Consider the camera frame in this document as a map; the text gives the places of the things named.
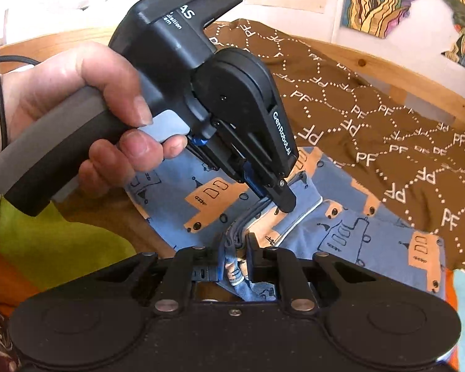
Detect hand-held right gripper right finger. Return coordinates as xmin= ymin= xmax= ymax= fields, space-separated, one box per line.
xmin=245 ymin=232 xmax=378 ymax=312

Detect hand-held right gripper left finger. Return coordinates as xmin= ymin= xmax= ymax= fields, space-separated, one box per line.
xmin=93 ymin=246 xmax=222 ymax=314

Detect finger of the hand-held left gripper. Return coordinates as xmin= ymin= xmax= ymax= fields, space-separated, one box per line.
xmin=191 ymin=121 xmax=272 ymax=200
xmin=268 ymin=175 xmax=298 ymax=214

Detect blue vehicle print pants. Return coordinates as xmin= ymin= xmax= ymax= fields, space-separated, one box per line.
xmin=124 ymin=147 xmax=448 ymax=303

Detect person's left hand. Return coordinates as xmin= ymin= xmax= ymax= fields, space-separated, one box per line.
xmin=0 ymin=42 xmax=188 ymax=200

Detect brown patterned blanket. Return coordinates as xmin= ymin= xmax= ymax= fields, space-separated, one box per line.
xmin=207 ymin=19 xmax=465 ymax=276

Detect multicoloured bed sheet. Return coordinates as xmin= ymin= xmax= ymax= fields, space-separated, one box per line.
xmin=0 ymin=186 xmax=465 ymax=372

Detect wooden bed frame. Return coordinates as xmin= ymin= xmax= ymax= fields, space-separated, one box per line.
xmin=0 ymin=27 xmax=465 ymax=132

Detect swirl pattern wall poster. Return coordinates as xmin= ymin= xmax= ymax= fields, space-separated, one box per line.
xmin=343 ymin=0 xmax=457 ymax=40

